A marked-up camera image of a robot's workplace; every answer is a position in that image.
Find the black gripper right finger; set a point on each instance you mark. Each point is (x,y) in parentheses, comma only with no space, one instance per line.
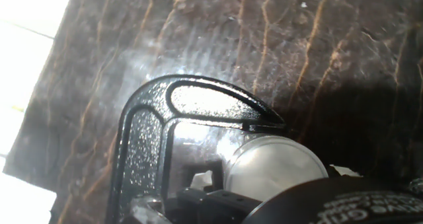
(417,186)

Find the gripper left finger with silver pad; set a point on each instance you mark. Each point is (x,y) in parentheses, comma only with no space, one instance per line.
(208,207)

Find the translucent white plastic lid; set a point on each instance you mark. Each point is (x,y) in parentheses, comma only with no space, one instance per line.
(274,166)

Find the black metal C-clamp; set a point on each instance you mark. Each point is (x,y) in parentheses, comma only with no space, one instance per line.
(145,144)

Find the dark marble pattern mat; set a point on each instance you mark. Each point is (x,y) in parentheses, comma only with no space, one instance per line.
(297,52)

